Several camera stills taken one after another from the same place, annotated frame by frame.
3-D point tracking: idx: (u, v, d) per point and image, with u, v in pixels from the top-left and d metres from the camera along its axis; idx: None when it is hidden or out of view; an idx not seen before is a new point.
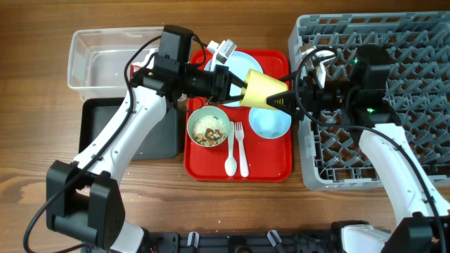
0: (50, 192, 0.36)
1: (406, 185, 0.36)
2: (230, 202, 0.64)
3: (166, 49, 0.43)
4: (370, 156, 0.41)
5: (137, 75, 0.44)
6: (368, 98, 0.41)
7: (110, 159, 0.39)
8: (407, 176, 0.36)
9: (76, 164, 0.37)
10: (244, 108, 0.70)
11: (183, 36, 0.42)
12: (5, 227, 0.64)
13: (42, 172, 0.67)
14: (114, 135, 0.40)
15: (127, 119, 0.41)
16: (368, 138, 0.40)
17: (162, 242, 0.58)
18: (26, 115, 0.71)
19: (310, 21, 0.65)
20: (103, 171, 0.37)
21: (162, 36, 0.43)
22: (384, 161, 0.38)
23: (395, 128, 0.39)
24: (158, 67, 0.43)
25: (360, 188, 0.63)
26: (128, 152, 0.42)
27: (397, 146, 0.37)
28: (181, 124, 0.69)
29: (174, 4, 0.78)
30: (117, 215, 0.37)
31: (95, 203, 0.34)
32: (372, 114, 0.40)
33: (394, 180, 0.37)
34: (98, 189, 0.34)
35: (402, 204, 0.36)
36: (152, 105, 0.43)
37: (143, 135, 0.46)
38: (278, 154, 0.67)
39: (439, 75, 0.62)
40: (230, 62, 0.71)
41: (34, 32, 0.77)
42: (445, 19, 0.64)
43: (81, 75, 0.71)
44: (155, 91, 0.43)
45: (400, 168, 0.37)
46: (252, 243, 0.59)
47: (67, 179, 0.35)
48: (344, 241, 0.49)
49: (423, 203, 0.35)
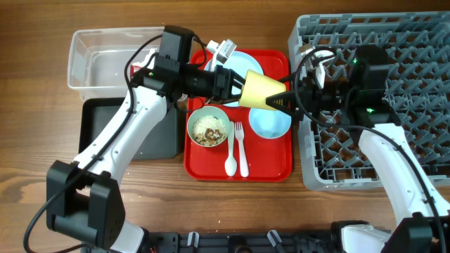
0: (50, 192, 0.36)
1: (406, 185, 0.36)
2: (230, 202, 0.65)
3: (166, 49, 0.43)
4: (370, 156, 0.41)
5: (138, 75, 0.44)
6: (367, 98, 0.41)
7: (110, 160, 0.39)
8: (407, 175, 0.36)
9: (76, 165, 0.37)
10: (244, 108, 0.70)
11: (183, 37, 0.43)
12: (5, 227, 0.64)
13: (42, 172, 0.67)
14: (115, 135, 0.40)
15: (128, 119, 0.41)
16: (368, 138, 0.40)
17: (162, 242, 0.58)
18: (26, 115, 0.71)
19: (310, 20, 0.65)
20: (103, 171, 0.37)
21: (162, 36, 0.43)
22: (384, 162, 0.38)
23: (396, 128, 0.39)
24: (158, 67, 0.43)
25: (360, 188, 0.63)
26: (129, 153, 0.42)
27: (397, 146, 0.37)
28: (181, 124, 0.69)
29: (175, 4, 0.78)
30: (117, 215, 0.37)
31: (95, 203, 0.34)
32: (371, 114, 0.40)
33: (394, 180, 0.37)
34: (98, 189, 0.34)
35: (402, 204, 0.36)
36: (152, 106, 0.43)
37: (144, 135, 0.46)
38: (278, 154, 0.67)
39: (439, 75, 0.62)
40: (229, 62, 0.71)
41: (34, 32, 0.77)
42: (445, 19, 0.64)
43: (81, 75, 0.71)
44: (156, 91, 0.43)
45: (400, 168, 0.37)
46: (252, 244, 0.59)
47: (67, 179, 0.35)
48: (344, 242, 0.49)
49: (422, 203, 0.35)
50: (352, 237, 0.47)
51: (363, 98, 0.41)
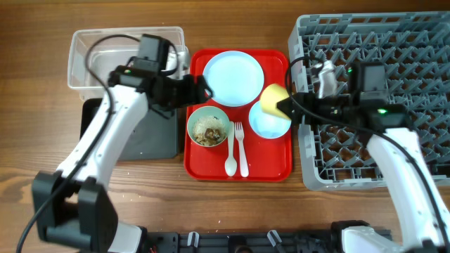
0: (36, 204, 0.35)
1: (416, 206, 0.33)
2: (230, 202, 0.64)
3: (144, 52, 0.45)
4: (380, 164, 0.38)
5: (114, 75, 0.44)
6: (367, 102, 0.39)
7: (93, 163, 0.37)
8: (420, 194, 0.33)
9: (59, 174, 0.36)
10: (244, 108, 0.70)
11: (162, 40, 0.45)
12: (5, 227, 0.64)
13: (41, 172, 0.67)
14: (97, 139, 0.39)
15: (107, 120, 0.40)
16: (380, 146, 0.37)
17: (162, 242, 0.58)
18: (26, 115, 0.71)
19: (310, 20, 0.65)
20: (88, 177, 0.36)
21: (141, 40, 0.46)
22: (394, 176, 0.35)
23: (409, 135, 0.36)
24: (136, 67, 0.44)
25: (360, 188, 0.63)
26: (112, 157, 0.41)
27: (410, 159, 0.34)
28: (182, 124, 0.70)
29: (175, 4, 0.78)
30: (110, 218, 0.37)
31: (85, 209, 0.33)
32: (383, 115, 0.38)
33: (405, 197, 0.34)
34: (85, 195, 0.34)
35: (410, 225, 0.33)
36: (131, 104, 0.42)
37: (129, 135, 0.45)
38: (278, 154, 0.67)
39: (439, 75, 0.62)
40: (230, 62, 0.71)
41: (34, 32, 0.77)
42: (445, 19, 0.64)
43: (81, 75, 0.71)
44: (135, 88, 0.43)
45: (412, 185, 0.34)
46: (252, 244, 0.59)
47: (53, 188, 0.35)
48: (344, 242, 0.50)
49: (434, 228, 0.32)
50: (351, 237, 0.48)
51: (364, 102, 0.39)
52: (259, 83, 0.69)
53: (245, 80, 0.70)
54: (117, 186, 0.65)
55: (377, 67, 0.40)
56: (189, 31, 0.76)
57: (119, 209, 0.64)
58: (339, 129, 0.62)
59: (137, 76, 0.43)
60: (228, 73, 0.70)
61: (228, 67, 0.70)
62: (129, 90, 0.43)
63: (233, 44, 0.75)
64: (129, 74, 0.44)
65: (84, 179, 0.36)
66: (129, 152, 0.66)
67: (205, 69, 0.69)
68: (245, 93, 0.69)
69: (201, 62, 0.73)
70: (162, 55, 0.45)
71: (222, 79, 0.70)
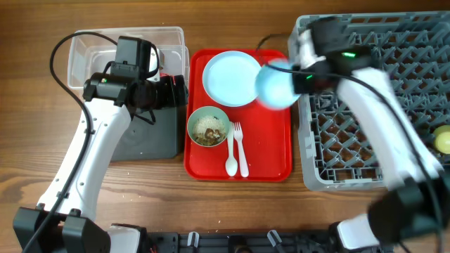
0: (24, 240, 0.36)
1: (384, 128, 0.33)
2: (230, 202, 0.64)
3: (123, 55, 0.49)
4: (355, 111, 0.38)
5: (89, 85, 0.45)
6: (332, 50, 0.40)
7: (76, 197, 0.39)
8: (393, 131, 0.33)
9: (42, 208, 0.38)
10: (244, 109, 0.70)
11: (140, 43, 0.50)
12: (5, 227, 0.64)
13: (41, 172, 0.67)
14: (78, 165, 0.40)
15: (87, 140, 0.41)
16: (351, 91, 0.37)
17: (162, 242, 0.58)
18: (26, 115, 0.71)
19: (310, 21, 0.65)
20: (72, 210, 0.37)
21: (120, 44, 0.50)
22: (366, 114, 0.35)
23: (375, 76, 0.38)
24: (116, 73, 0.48)
25: (361, 188, 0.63)
26: (98, 176, 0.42)
27: (380, 97, 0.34)
28: (181, 124, 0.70)
29: (174, 5, 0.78)
30: (100, 243, 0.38)
31: (70, 242, 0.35)
32: (351, 58, 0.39)
33: (379, 134, 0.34)
34: (70, 229, 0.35)
35: (384, 144, 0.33)
36: (111, 121, 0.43)
37: (113, 150, 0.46)
38: (278, 154, 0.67)
39: (439, 74, 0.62)
40: (230, 62, 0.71)
41: (34, 32, 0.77)
42: (444, 19, 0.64)
43: (81, 75, 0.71)
44: (114, 103, 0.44)
45: (381, 117, 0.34)
46: (252, 244, 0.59)
47: (34, 225, 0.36)
48: (344, 238, 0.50)
49: (380, 107, 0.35)
50: (350, 233, 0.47)
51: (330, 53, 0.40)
52: (259, 83, 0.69)
53: (245, 82, 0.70)
54: (117, 186, 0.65)
55: (328, 33, 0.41)
56: (189, 31, 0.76)
57: (119, 208, 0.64)
58: (339, 129, 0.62)
59: (114, 83, 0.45)
60: (227, 74, 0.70)
61: (227, 67, 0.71)
62: (109, 103, 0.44)
63: (233, 44, 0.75)
64: (105, 83, 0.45)
65: (67, 213, 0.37)
66: (129, 152, 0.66)
67: (205, 69, 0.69)
68: (244, 93, 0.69)
69: (201, 61, 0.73)
70: (140, 57, 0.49)
71: (221, 79, 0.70)
